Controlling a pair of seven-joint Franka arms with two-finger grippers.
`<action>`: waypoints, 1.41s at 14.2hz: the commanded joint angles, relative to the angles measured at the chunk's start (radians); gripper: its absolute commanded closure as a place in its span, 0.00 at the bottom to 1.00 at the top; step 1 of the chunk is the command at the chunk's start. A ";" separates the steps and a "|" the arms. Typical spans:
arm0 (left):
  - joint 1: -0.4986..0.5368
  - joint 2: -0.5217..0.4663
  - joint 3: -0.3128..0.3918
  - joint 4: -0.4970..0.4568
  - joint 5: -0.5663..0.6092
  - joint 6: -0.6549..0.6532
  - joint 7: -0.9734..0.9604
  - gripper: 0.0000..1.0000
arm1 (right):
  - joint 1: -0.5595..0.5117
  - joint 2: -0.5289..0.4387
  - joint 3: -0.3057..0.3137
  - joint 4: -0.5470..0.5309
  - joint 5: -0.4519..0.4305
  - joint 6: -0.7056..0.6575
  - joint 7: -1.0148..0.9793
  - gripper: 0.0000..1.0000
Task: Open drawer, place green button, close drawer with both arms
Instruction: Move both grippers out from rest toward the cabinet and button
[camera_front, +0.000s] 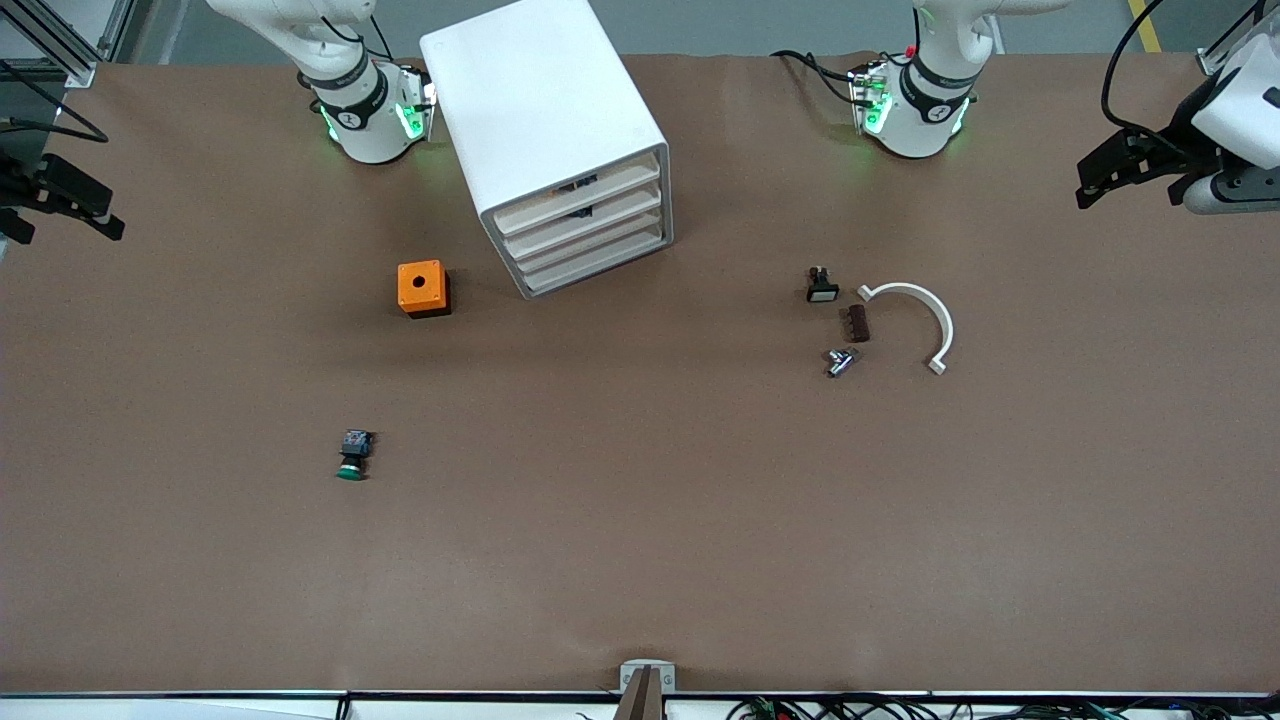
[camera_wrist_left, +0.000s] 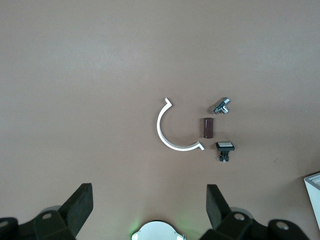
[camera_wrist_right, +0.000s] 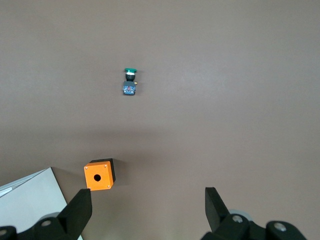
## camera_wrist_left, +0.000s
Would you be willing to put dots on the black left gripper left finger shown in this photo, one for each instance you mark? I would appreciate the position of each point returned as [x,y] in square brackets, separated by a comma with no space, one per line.
[75,207]

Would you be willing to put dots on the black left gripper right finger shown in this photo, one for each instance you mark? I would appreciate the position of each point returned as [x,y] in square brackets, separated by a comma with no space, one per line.
[220,215]

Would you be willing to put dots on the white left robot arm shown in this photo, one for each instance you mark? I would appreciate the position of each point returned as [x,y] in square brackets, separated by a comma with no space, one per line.
[157,231]

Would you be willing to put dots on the black push button white cap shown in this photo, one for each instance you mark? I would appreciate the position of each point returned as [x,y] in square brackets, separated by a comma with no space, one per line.
[225,146]

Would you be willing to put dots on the brown cylindrical capacitor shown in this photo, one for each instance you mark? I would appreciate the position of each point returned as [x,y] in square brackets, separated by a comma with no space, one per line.
[207,128]

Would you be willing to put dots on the silver metal tee fitting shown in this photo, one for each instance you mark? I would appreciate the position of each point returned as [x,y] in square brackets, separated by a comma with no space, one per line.
[220,106]

